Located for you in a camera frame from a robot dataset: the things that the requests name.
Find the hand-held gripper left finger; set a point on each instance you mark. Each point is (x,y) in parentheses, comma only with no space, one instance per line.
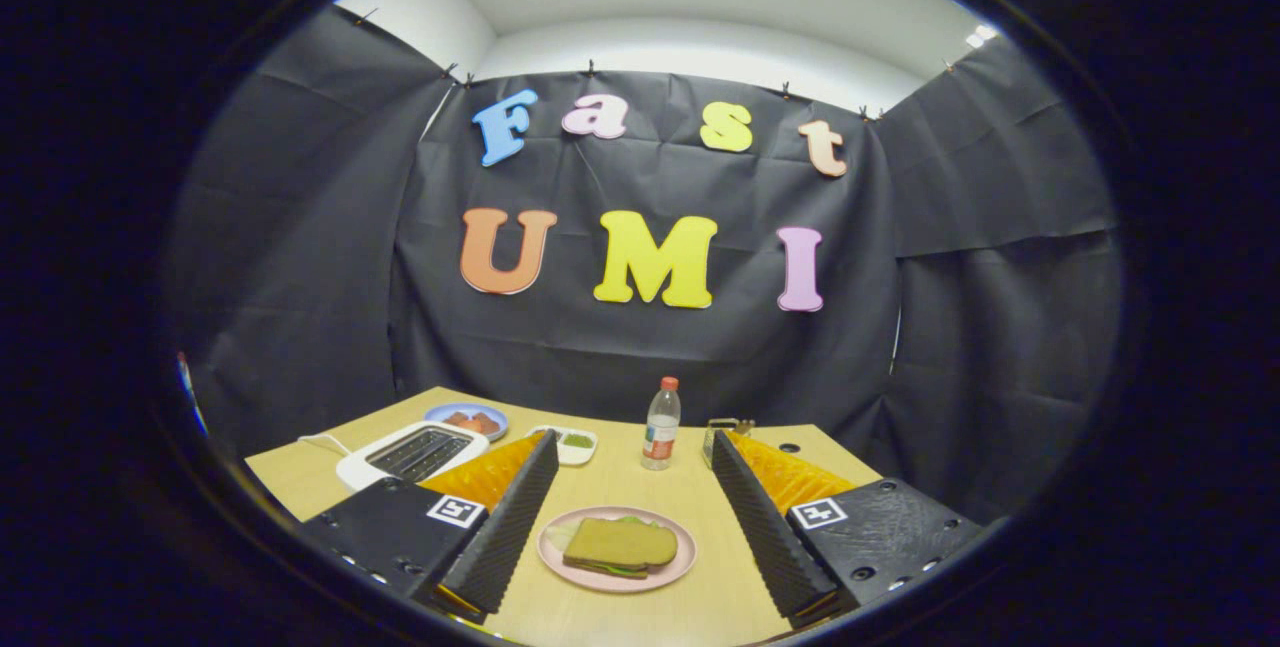
(505,537)

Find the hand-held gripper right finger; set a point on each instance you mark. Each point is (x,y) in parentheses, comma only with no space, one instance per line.
(765,537)

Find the brown bread slice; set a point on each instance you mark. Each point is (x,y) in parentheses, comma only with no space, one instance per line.
(620,542)

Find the pink plate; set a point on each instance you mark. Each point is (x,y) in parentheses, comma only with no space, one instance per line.
(685,547)

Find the metal mesh cutlery holder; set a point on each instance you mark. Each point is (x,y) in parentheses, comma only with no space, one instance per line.
(718,437)

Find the brown meat slice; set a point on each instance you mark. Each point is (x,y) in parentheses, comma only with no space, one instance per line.
(485,423)
(458,419)

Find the white divided tray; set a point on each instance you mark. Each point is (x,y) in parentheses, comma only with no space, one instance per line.
(580,442)

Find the blue plate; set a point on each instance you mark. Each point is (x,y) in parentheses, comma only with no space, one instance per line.
(435,412)

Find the clear bottle with red cap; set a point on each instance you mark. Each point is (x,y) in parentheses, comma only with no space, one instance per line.
(660,437)

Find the white toaster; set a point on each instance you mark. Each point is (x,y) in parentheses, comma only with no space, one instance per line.
(355,472)

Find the black backdrop cloth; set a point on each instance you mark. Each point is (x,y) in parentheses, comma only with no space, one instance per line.
(650,357)

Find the ceiling light panel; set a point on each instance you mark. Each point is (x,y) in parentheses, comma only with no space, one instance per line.
(982,35)

